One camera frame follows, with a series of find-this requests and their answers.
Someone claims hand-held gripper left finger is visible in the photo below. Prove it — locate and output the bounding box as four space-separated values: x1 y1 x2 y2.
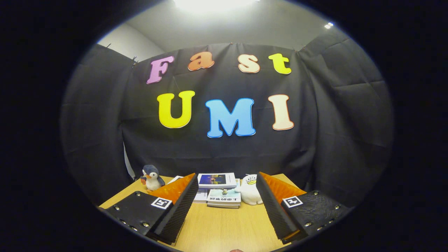
105 173 199 245

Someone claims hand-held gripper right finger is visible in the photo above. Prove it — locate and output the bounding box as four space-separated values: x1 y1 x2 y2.
256 171 352 245

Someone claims thin white book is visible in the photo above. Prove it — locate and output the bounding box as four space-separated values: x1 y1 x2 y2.
192 189 209 203

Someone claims white duck plush toy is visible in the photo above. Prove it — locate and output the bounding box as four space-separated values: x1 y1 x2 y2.
240 174 264 205

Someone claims grey penguin plush toy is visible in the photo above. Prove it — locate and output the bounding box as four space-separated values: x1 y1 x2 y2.
140 164 166 192

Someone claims thick white book teal cover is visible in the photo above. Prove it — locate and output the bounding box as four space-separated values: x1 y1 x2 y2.
207 188 242 209

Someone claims book with blue picture cover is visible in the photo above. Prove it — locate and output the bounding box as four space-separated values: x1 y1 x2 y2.
198 173 237 189

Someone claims large ceiling light panel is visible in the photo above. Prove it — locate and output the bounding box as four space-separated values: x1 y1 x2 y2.
173 0 261 13

